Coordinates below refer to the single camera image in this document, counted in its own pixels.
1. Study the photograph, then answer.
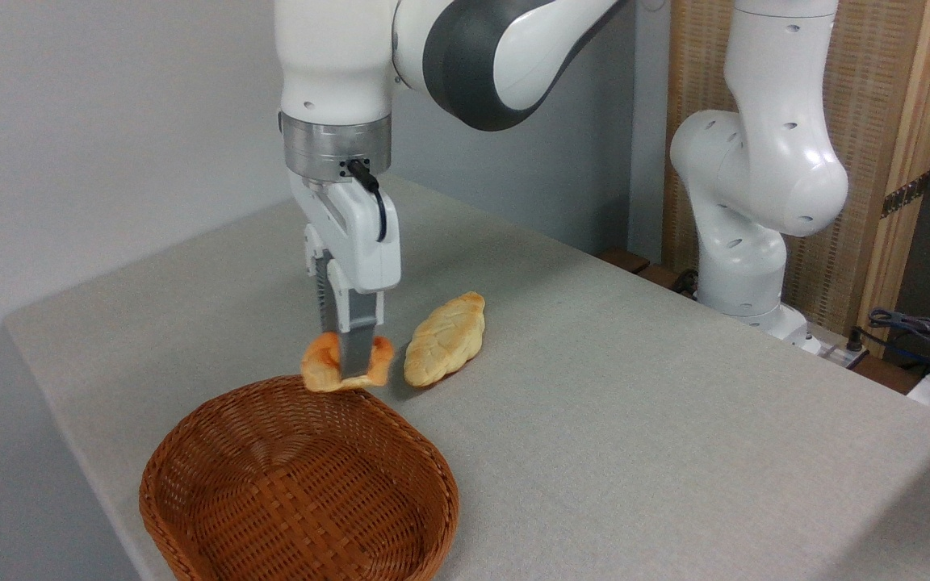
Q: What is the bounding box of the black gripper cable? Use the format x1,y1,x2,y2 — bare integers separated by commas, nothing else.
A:
346,158,389,244

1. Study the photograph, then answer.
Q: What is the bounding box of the metal screen hinge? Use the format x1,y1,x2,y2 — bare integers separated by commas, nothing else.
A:
880,171,930,219

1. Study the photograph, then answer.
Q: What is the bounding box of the bundle of dark cables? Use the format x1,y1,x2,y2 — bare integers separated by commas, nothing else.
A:
846,307,930,382

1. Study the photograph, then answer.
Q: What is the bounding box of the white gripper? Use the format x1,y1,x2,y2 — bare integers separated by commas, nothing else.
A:
288,173,402,381

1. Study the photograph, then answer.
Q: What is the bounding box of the wooden woven screen panel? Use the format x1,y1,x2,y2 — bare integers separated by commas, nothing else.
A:
662,0,930,357

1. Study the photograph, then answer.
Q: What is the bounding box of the round orange knotted bread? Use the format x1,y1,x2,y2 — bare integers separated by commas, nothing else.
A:
300,331,395,394

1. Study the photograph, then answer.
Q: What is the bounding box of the long pale bread loaf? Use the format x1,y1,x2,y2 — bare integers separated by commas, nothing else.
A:
403,291,487,388

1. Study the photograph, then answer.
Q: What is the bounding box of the brown wicker basket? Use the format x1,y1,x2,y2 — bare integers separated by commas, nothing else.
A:
139,374,460,581

